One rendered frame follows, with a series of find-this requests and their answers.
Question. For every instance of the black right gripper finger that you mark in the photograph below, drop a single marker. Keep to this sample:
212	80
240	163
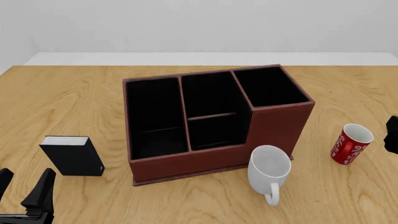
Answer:
393	124
392	143

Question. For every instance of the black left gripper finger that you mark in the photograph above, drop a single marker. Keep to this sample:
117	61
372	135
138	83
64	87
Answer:
5	180
42	196

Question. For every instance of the red-brown desk caddy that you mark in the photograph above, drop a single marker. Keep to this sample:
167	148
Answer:
273	130

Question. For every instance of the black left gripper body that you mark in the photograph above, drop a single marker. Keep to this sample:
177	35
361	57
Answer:
34	218

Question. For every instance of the black book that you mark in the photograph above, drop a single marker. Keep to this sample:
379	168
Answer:
74	158

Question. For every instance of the white mug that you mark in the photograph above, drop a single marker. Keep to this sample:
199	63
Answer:
267	172

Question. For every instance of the red patterned mug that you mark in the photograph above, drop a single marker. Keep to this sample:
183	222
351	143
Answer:
340	149

